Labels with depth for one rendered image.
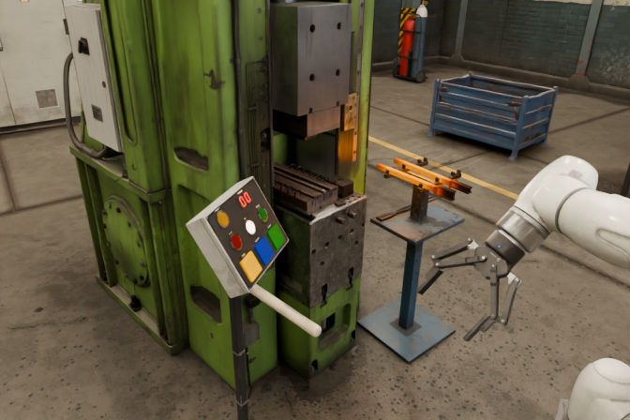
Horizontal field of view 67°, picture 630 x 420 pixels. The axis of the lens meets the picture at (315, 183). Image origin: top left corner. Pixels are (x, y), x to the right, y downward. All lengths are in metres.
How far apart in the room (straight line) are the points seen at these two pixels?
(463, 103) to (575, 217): 4.99
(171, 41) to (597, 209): 1.65
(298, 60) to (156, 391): 1.73
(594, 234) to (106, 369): 2.40
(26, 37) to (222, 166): 5.19
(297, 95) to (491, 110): 4.11
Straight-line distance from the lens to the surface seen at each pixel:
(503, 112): 5.67
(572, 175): 1.05
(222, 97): 1.77
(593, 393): 1.63
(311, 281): 2.15
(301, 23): 1.79
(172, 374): 2.69
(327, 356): 2.57
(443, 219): 2.52
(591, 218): 0.94
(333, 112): 1.99
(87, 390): 2.75
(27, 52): 6.85
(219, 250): 1.48
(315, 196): 2.04
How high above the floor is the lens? 1.87
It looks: 24 degrees down
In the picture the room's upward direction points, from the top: 1 degrees clockwise
